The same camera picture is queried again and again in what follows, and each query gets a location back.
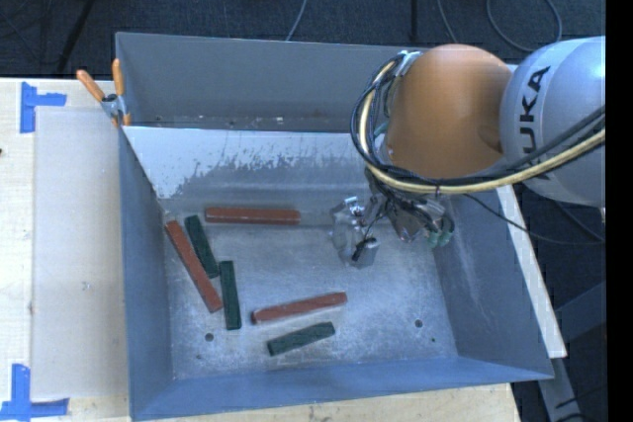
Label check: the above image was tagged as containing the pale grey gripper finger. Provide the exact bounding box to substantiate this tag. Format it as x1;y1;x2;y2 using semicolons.
350;211;383;270
329;196;365;263

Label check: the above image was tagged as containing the grey metal bin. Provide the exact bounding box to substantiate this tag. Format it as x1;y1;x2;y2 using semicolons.
114;32;568;422

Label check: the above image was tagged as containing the red-brown flat block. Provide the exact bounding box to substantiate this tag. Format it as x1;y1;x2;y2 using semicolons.
204;206;303;226
250;291;349;326
164;219;225;314

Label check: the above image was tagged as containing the dark green flat block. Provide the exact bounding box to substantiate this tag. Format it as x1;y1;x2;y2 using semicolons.
219;260;243;331
183;214;221;280
266;321;337;358

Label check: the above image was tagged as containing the pale wood flat board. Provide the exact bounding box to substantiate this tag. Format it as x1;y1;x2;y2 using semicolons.
30;106;131;402

